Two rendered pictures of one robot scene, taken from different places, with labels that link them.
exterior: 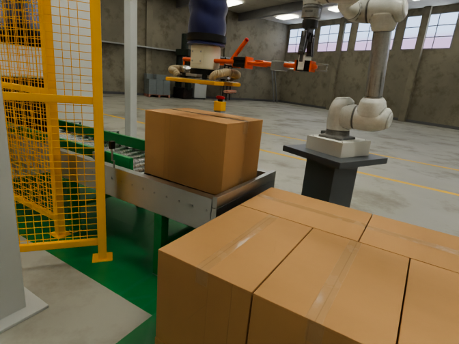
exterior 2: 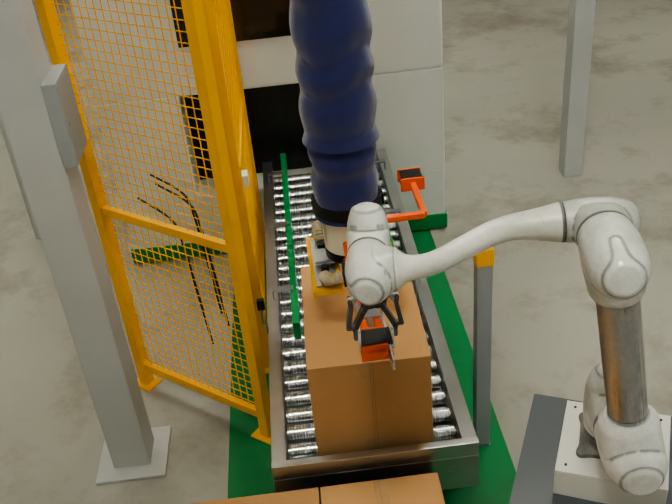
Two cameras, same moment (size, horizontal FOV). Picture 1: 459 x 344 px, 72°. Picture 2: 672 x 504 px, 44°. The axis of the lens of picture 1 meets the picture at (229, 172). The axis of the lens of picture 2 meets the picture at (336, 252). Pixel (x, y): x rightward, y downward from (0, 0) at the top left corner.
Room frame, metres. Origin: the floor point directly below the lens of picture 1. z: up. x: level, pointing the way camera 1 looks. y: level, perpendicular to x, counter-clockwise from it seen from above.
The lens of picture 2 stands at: (0.62, -1.77, 2.69)
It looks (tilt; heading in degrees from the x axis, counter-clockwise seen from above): 32 degrees down; 57
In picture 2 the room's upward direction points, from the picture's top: 6 degrees counter-clockwise
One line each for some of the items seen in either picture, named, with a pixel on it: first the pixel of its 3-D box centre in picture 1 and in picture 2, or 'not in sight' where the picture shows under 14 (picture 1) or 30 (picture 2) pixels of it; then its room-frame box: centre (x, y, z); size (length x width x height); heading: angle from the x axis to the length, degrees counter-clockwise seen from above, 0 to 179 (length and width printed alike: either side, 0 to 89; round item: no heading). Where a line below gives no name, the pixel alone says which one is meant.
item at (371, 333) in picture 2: (304, 66); (372, 343); (1.64, -0.32, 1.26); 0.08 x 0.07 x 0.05; 60
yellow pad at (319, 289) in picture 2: (194, 78); (323, 260); (1.86, 0.24, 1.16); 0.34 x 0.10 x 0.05; 60
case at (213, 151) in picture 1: (202, 146); (363, 351); (1.96, 0.18, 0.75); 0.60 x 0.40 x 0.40; 58
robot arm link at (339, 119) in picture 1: (341, 113); (614, 398); (2.18, -0.72, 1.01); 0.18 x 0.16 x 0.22; 52
